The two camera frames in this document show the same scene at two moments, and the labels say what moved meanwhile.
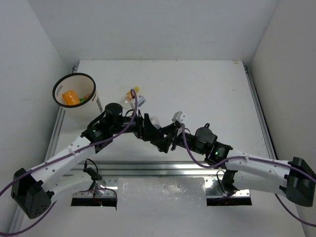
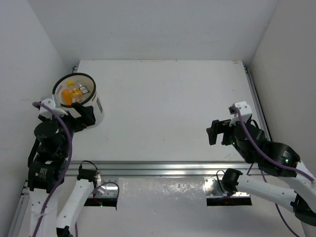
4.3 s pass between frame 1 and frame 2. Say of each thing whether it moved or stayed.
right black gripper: moved
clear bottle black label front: moved
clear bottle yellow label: moved
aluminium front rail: stayed
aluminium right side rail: stayed
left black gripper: moved
